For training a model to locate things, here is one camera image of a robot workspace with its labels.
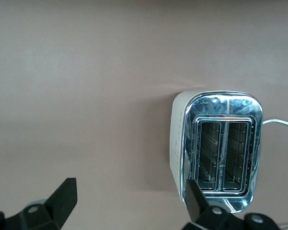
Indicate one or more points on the cream and chrome toaster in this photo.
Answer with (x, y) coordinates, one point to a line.
(230, 107)

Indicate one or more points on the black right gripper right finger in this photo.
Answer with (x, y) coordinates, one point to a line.
(201, 215)

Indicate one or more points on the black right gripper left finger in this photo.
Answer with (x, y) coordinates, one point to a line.
(52, 210)

